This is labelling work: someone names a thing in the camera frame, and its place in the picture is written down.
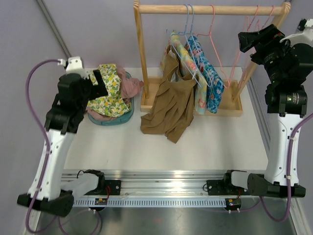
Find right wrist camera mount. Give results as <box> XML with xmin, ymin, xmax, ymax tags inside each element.
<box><xmin>280</xmin><ymin>19</ymin><xmax>313</xmax><ymax>46</ymax></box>

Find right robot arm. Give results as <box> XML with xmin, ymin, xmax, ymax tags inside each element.
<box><xmin>222</xmin><ymin>19</ymin><xmax>313</xmax><ymax>198</ymax></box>

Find teal plastic basin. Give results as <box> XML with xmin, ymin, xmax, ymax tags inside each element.
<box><xmin>87</xmin><ymin>67</ymin><xmax>141</xmax><ymax>126</ymax></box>

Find blue floral skirt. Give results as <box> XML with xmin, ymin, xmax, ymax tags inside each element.
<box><xmin>185</xmin><ymin>35</ymin><xmax>224</xmax><ymax>114</ymax></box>

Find yellow lemon print skirt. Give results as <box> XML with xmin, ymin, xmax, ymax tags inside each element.
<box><xmin>88</xmin><ymin>64</ymin><xmax>132</xmax><ymax>118</ymax></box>

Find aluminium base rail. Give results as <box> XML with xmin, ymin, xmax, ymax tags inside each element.
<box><xmin>74</xmin><ymin>170</ymin><xmax>229</xmax><ymax>208</ymax></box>

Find pink pleated skirt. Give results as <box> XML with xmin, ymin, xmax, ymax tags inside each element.
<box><xmin>86</xmin><ymin>64</ymin><xmax>144</xmax><ymax>121</ymax></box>

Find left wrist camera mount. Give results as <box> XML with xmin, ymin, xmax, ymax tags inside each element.
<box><xmin>58</xmin><ymin>56</ymin><xmax>89</xmax><ymax>79</ymax></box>

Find brown pleated skirt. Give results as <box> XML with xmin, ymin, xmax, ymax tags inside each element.
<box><xmin>140</xmin><ymin>46</ymin><xmax>196</xmax><ymax>143</ymax></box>

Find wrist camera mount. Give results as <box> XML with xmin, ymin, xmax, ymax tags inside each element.
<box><xmin>280</xmin><ymin>19</ymin><xmax>313</xmax><ymax>46</ymax></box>
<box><xmin>58</xmin><ymin>56</ymin><xmax>89</xmax><ymax>79</ymax></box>

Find pastel floral skirt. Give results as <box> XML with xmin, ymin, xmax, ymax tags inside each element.
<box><xmin>160</xmin><ymin>30</ymin><xmax>207</xmax><ymax>115</ymax></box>

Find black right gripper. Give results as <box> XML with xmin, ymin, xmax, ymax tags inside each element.
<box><xmin>239</xmin><ymin>25</ymin><xmax>296</xmax><ymax>84</ymax></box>

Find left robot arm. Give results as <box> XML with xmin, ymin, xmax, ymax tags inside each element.
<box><xmin>17</xmin><ymin>69</ymin><xmax>108</xmax><ymax>217</ymax></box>

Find blue wire hanger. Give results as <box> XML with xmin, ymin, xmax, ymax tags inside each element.
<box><xmin>168</xmin><ymin>4</ymin><xmax>200</xmax><ymax>85</ymax></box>
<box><xmin>184</xmin><ymin>4</ymin><xmax>212</xmax><ymax>88</ymax></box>

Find wooden clothes rack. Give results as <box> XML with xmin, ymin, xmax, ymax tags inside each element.
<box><xmin>133</xmin><ymin>0</ymin><xmax>291</xmax><ymax>117</ymax></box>

